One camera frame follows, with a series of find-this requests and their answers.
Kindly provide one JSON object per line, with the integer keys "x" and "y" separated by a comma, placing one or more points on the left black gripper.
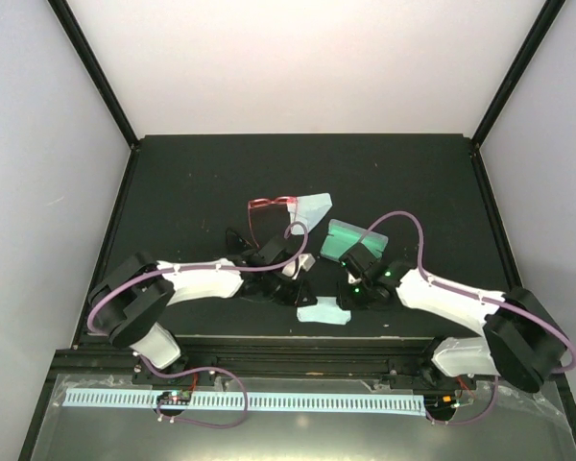
{"x": 296, "y": 296}

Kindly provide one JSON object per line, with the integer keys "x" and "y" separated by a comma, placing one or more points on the light blue cloth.
{"x": 309, "y": 210}
{"x": 325, "y": 311}

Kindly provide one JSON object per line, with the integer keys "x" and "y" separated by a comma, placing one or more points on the green lined glasses case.
{"x": 341, "y": 236}

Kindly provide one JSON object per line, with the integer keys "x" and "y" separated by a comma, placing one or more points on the black round sunglasses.
{"x": 239, "y": 250}

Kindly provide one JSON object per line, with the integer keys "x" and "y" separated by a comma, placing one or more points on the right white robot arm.
{"x": 514, "y": 338}

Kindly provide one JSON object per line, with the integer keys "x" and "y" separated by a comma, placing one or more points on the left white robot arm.
{"x": 127, "y": 305}

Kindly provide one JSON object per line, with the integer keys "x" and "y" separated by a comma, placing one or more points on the black glasses case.
{"x": 356, "y": 297}

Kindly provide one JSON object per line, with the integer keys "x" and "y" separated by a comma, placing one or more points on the left circuit board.
{"x": 173, "y": 398}

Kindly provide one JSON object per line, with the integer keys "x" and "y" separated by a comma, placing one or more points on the circuit board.
{"x": 440, "y": 402}
{"x": 173, "y": 398}

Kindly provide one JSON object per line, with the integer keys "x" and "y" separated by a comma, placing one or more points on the right circuit board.
{"x": 440, "y": 402}

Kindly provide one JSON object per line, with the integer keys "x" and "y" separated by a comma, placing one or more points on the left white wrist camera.
{"x": 302, "y": 264}

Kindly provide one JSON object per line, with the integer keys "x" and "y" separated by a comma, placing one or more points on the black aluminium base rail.
{"x": 399, "y": 363}

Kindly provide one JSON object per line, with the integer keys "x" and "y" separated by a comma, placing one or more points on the white slotted cable duct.
{"x": 254, "y": 402}

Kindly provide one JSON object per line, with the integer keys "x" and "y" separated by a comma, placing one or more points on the right black frame post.
{"x": 528, "y": 49}

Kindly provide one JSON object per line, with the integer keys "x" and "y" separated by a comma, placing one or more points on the black frame post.
{"x": 71, "y": 26}
{"x": 528, "y": 49}

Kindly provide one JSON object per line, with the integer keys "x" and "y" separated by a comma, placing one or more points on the left black frame post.
{"x": 71, "y": 26}

